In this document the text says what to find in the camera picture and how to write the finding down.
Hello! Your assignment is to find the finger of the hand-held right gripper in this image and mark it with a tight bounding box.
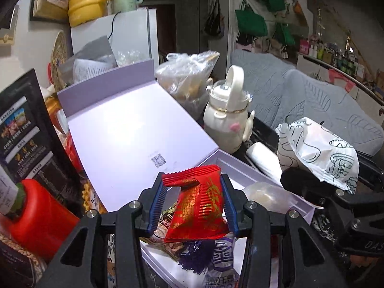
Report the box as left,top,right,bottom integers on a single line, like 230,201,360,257
280,168,345,208
358,153,384,191

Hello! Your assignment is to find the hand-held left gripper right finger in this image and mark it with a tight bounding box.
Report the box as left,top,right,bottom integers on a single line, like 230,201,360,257
219,172,350,288

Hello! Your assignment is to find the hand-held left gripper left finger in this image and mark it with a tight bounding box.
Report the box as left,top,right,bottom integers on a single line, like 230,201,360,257
36,172,168,288

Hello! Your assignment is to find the brown snack packet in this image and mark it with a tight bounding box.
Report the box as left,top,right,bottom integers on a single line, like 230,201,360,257
150,207,186,258

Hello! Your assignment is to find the red snack packet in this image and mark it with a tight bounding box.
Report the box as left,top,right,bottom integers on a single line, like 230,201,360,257
162,164,230,243

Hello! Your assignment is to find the clear plastic packet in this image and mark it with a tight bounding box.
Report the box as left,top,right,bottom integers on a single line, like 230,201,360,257
241,182,299,214

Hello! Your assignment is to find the white printed snack packet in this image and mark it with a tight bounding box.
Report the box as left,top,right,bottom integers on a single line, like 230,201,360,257
275,117,360,195

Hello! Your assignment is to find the silver snack packet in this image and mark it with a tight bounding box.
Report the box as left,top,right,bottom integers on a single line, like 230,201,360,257
204,235,249,288

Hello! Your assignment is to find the lavender sachet with purple tassel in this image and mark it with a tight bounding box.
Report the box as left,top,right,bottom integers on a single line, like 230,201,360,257
178,240,216,275

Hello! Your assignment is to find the lavender gift box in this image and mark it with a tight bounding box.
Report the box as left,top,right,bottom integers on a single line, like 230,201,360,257
57,59,315,288

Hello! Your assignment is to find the person's right hand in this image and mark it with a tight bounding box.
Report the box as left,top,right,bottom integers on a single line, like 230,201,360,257
349,253,384,272

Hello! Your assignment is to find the white roll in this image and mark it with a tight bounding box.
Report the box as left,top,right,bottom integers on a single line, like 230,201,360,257
246,142,284,182

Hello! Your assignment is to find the yellow snack pack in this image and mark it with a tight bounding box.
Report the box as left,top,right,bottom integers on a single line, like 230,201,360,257
82,183,105,214

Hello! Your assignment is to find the white cartoon water bottle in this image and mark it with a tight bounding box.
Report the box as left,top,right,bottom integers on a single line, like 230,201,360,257
203,65,255,154

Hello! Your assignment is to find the grey leaf-pattern chair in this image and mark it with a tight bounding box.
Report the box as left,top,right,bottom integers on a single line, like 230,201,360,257
270,69,384,156
229,49,296,129

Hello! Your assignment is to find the pink cloth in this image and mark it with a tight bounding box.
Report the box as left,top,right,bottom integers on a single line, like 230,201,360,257
327,68,356,93

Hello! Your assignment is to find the red plastic bottle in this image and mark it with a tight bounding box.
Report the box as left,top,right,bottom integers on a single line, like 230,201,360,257
7,178,80,261

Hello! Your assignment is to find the white cabinet with bottles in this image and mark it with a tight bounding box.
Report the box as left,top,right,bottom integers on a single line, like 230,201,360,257
298,6,369,77

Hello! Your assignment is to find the clear plastic bag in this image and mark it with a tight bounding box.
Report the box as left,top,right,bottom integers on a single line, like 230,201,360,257
154,51,221,119

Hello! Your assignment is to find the black printed packaging bag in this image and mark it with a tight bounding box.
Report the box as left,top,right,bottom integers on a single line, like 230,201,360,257
0,69,81,216

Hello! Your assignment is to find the grey paper bag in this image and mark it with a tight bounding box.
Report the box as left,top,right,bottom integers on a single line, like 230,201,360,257
58,35,118,84

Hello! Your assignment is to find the white refrigerator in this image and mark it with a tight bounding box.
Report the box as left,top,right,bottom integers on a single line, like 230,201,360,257
70,7,159,63

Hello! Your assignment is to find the brown door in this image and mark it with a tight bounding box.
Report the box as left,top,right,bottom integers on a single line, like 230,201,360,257
156,4,177,57

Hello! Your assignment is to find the woven round tray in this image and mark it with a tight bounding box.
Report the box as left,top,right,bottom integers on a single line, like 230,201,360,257
49,30,69,92

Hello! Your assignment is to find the black handbag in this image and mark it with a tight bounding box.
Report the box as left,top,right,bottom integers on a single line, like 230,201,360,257
204,0,225,39

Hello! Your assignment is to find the yellow pot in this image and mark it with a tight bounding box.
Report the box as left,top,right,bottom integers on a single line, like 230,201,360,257
66,0,124,27

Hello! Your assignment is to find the black power cable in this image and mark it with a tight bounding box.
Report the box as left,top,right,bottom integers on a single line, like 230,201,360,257
107,11,121,41

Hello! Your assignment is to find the wall intercom panel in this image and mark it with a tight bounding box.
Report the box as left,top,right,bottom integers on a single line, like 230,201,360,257
0,4,19,46

